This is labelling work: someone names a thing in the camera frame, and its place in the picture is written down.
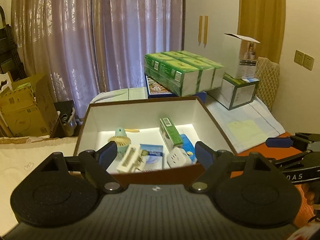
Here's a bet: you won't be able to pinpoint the mint handheld fan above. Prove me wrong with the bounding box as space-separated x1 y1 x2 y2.
108 127 139 157

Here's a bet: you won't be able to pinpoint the blue white tube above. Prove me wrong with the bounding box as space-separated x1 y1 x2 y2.
180 134 197 164

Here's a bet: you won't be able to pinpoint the white hair claw clip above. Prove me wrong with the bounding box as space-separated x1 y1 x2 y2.
117 145 146 173

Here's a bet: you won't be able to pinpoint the white cube power socket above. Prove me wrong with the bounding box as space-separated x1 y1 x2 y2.
167 147 192 168

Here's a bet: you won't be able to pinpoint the green white medicine box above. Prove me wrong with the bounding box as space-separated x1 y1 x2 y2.
159 117 183 151

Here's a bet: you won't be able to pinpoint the blue medicine box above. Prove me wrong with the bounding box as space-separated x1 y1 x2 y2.
138 144 164 172

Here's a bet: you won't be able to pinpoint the person right hand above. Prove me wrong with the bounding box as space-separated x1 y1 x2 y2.
302 184 315 206

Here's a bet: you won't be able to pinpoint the red Motul cardboard sheet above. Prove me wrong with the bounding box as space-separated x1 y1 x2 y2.
215 153 319 229

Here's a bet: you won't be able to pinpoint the plaid blue green cloth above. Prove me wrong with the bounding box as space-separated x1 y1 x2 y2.
205 95 285 153

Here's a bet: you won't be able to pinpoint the black bin with bag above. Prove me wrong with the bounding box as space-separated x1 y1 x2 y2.
51 100 77 138

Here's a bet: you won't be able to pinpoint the brown storage box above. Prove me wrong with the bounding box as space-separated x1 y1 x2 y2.
74 97 236 188

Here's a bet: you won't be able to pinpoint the green white carton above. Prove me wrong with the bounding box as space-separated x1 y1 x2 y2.
207 74 259 110

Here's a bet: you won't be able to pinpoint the quilted beige chair cover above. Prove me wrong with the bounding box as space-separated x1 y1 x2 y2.
255 57 280 111

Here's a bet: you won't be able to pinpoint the white embroidered bed cover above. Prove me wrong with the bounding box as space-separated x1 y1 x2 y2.
1 87 148 236

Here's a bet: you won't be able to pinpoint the brown cardboard box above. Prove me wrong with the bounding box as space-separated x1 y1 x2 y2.
1 74 58 137

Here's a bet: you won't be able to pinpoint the green tissue pack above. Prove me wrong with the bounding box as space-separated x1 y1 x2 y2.
144 50 225 96

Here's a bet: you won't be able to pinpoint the white product carton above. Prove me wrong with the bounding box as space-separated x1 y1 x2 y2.
222 33 260 79

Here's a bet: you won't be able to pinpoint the purple curtain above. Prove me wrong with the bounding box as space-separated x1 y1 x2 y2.
11 0 183 118

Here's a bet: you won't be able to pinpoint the black folding cart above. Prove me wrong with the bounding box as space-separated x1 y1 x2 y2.
0 7 27 82

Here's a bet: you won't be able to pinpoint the white wardrobe doors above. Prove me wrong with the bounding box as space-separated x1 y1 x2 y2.
184 0 239 62

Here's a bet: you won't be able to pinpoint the wall socket plates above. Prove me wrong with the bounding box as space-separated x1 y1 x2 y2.
294 50 314 71

